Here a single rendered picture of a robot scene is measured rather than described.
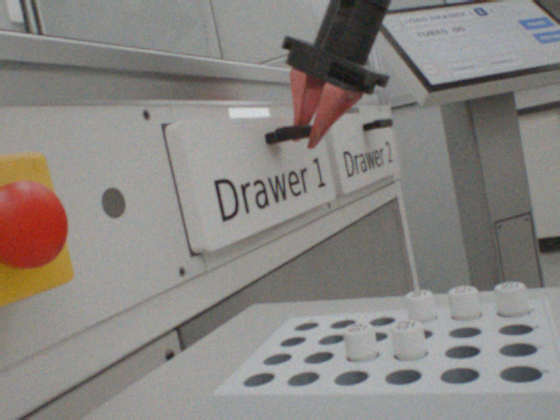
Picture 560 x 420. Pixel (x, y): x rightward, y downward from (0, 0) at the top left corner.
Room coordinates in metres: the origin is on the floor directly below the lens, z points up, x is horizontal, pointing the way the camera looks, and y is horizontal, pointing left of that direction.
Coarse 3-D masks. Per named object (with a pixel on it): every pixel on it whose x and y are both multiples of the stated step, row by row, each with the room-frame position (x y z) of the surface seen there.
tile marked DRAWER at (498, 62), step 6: (510, 54) 1.24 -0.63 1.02; (486, 60) 1.22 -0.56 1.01; (492, 60) 1.22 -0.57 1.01; (498, 60) 1.22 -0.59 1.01; (504, 60) 1.22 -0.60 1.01; (510, 60) 1.22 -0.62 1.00; (516, 60) 1.23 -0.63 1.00; (492, 66) 1.20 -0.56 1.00; (498, 66) 1.20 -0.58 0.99; (504, 66) 1.21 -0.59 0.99; (510, 66) 1.21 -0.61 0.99
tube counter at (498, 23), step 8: (456, 24) 1.31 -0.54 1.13; (464, 24) 1.31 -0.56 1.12; (472, 24) 1.32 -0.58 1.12; (480, 24) 1.32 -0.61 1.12; (488, 24) 1.32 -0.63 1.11; (496, 24) 1.33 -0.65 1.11; (504, 24) 1.33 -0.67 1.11; (512, 24) 1.33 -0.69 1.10; (456, 32) 1.28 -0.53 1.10; (464, 32) 1.29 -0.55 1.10; (472, 32) 1.29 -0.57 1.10
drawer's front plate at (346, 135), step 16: (384, 112) 0.92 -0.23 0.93; (336, 128) 0.71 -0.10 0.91; (352, 128) 0.77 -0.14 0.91; (384, 128) 0.91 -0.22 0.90; (336, 144) 0.70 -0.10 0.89; (352, 144) 0.75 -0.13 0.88; (368, 144) 0.82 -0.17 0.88; (384, 144) 0.89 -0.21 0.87; (336, 160) 0.69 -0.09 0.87; (384, 160) 0.88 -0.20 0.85; (336, 176) 0.69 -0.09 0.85; (352, 176) 0.73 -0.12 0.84; (368, 176) 0.79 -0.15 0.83; (384, 176) 0.86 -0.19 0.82; (336, 192) 0.70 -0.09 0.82
